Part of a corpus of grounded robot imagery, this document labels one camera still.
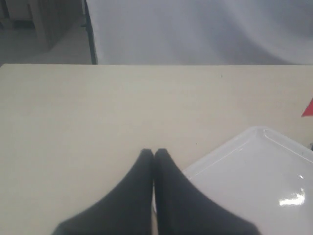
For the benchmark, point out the black backdrop stand pole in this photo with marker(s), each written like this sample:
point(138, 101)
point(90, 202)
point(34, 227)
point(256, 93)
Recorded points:
point(88, 27)

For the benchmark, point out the white plastic tray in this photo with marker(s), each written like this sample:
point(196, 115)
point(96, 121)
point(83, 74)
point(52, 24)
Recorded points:
point(263, 177)

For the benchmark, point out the wooden furniture in background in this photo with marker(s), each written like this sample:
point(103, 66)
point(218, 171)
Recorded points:
point(51, 19)

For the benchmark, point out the white cloth backdrop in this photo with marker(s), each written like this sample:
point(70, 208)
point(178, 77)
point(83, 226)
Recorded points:
point(202, 32)

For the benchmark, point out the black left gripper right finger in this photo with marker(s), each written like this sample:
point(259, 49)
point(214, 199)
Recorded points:
point(181, 209)

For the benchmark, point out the red flag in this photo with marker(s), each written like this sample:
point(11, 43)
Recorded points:
point(309, 110)

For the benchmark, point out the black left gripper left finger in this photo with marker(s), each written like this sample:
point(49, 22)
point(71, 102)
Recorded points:
point(125, 210)

